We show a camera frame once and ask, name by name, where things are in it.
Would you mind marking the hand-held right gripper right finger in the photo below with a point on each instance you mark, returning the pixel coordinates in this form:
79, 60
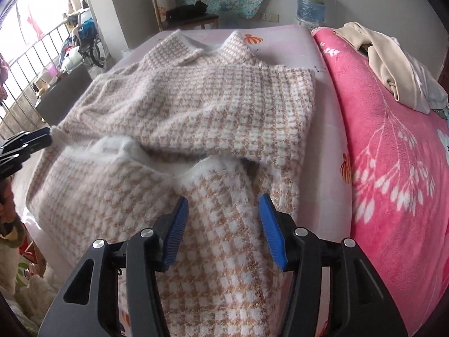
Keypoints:
273, 231

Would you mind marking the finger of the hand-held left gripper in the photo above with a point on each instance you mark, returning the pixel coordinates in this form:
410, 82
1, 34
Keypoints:
35, 134
21, 154

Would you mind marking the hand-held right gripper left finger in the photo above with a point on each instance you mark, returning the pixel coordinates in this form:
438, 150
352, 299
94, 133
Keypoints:
175, 228

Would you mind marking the beige houndstooth knit coat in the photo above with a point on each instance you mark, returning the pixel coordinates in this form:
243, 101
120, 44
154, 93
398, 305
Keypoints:
210, 105

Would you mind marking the person's left forearm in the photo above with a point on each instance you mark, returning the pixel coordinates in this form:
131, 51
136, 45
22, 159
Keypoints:
7, 203

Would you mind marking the beige clothes pile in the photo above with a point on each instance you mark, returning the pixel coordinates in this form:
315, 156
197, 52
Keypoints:
389, 63

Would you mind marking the metal balcony railing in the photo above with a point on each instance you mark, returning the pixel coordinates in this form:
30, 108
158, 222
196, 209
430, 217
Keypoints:
21, 77

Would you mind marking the light pink printed bed sheet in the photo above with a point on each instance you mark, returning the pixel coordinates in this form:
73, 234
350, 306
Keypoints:
326, 154

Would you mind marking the wheelchair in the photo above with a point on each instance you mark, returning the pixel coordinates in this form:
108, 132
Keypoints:
89, 42

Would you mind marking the pink floral fleece blanket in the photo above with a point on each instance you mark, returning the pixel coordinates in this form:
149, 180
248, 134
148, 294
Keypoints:
403, 182

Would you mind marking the white fleece garment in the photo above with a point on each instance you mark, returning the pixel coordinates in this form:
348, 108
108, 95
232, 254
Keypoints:
35, 295

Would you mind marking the black clothing bundle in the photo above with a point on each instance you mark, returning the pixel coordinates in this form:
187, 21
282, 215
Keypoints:
186, 10

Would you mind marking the wooden chair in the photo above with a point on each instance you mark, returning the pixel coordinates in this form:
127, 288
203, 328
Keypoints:
196, 21

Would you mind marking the blue water jug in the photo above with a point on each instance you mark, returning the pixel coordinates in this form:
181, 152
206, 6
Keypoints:
311, 3

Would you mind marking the white wall socket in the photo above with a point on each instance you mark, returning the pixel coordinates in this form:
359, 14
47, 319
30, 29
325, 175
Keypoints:
270, 17

